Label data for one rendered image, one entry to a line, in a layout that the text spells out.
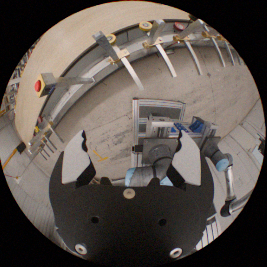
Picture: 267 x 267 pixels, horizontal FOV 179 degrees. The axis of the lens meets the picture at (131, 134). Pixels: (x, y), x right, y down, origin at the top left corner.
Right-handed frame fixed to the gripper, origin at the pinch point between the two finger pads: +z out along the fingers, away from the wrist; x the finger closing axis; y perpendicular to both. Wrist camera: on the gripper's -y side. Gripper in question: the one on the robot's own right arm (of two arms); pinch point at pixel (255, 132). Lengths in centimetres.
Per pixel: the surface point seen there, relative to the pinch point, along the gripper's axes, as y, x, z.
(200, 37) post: -60, -30, 45
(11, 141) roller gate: 101, -883, 63
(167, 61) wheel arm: -25, -62, 46
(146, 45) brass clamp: -35, -75, 45
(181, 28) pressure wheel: -57, -51, 41
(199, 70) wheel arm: -26, -35, 46
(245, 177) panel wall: 111, 200, -25
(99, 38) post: -24, -94, 16
